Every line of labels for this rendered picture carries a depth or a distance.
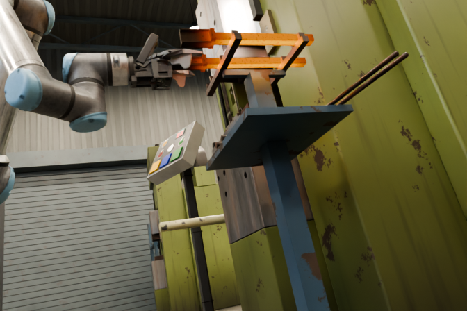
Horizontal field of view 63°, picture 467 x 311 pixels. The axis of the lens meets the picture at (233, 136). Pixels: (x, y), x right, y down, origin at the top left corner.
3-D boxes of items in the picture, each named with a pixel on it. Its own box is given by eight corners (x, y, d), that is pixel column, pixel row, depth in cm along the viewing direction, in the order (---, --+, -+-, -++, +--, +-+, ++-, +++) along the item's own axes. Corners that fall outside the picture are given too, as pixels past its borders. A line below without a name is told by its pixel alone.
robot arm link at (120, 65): (110, 64, 112) (110, 45, 103) (127, 64, 113) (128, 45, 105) (112, 91, 109) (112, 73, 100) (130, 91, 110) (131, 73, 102)
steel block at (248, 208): (264, 226, 134) (239, 114, 150) (228, 244, 166) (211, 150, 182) (386, 207, 155) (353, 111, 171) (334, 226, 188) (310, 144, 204)
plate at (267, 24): (276, 41, 157) (267, 9, 163) (267, 54, 164) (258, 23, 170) (280, 41, 157) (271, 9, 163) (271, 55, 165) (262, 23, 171)
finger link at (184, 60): (204, 66, 108) (174, 76, 109) (201, 49, 110) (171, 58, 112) (201, 61, 105) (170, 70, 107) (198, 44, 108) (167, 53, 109)
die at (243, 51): (225, 60, 177) (221, 43, 181) (212, 82, 194) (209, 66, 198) (301, 62, 193) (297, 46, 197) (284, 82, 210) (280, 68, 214)
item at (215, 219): (161, 232, 177) (160, 220, 178) (159, 234, 181) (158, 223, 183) (247, 219, 194) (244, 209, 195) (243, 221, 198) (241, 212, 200)
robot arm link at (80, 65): (65, 96, 104) (64, 65, 108) (112, 94, 109) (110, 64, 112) (61, 78, 96) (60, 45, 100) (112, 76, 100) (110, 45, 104)
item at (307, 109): (247, 115, 88) (246, 107, 89) (206, 171, 123) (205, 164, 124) (354, 110, 99) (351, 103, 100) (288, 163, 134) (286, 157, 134)
